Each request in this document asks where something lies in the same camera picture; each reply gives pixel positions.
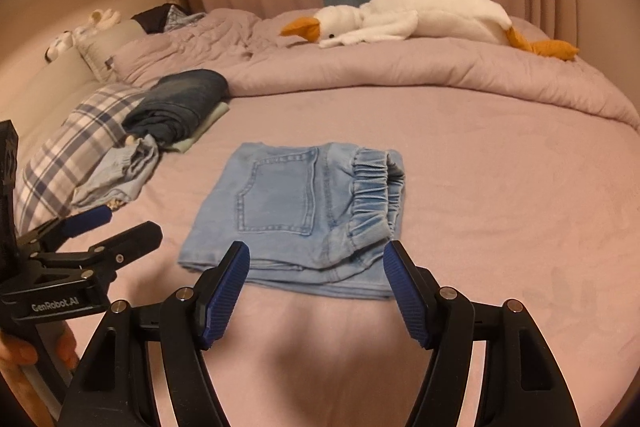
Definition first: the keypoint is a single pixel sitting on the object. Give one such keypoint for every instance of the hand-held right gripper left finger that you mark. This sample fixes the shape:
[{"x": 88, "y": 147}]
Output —
[{"x": 227, "y": 292}]

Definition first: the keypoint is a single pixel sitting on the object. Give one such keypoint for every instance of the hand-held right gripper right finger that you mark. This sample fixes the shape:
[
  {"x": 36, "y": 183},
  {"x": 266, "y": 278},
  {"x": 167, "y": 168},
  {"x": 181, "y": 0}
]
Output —
[{"x": 405, "y": 292}]

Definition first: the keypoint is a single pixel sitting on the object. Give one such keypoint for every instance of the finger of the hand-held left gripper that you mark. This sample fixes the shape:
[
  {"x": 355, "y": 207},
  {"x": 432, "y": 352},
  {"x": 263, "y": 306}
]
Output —
[
  {"x": 125, "y": 244},
  {"x": 87, "y": 218}
]

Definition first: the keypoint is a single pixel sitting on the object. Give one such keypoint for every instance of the light blue denim pants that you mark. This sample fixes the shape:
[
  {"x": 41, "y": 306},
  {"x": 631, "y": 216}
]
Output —
[{"x": 280, "y": 202}]

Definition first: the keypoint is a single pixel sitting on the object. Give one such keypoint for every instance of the person's left hand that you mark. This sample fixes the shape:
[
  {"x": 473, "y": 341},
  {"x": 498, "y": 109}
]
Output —
[{"x": 67, "y": 347}]

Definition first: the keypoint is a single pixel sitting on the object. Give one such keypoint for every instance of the crumpled light blue garment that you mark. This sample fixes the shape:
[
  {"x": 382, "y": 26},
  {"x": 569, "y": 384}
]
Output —
[{"x": 125, "y": 169}]

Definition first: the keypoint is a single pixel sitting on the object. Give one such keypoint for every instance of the plaid pillow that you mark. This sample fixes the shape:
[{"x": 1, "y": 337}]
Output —
[{"x": 75, "y": 142}]

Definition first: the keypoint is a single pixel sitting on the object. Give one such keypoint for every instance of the beige headboard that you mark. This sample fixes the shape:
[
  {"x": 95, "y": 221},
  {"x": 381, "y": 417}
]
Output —
[{"x": 45, "y": 97}]

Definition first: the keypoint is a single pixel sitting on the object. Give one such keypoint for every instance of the folded pale green cloth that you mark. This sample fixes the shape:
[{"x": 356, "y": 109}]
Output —
[{"x": 207, "y": 124}]

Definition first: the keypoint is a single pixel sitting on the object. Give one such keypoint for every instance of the folded dark blue jeans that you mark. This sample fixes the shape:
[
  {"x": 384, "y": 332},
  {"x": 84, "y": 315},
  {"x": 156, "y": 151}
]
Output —
[{"x": 185, "y": 102}]

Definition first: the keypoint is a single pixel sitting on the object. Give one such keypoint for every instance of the grey pillow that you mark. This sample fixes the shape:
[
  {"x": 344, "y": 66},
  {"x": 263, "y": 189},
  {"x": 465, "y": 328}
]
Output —
[{"x": 107, "y": 47}]

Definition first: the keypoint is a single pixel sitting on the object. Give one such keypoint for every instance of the small white plush toy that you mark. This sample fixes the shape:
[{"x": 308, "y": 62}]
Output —
[{"x": 80, "y": 32}]

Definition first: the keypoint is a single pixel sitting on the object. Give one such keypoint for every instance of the dark clothing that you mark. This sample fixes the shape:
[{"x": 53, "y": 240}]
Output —
[{"x": 152, "y": 19}]

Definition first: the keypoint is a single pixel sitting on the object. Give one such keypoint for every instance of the pink quilted comforter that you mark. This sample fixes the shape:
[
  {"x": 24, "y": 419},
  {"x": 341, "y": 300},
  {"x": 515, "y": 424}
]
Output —
[{"x": 400, "y": 72}]

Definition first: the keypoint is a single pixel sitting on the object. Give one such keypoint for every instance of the blue checked shirt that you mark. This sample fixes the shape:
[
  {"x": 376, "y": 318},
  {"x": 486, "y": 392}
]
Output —
[{"x": 185, "y": 18}]

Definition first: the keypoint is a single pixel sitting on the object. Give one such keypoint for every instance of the white goose plush toy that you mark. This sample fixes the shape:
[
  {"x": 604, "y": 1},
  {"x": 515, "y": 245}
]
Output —
[{"x": 430, "y": 14}]

